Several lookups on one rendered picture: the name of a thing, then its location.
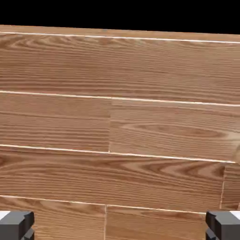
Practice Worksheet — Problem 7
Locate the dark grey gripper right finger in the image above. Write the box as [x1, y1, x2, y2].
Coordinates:
[205, 210, 240, 240]

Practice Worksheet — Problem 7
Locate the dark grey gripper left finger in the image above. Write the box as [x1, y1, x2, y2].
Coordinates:
[0, 210, 36, 240]

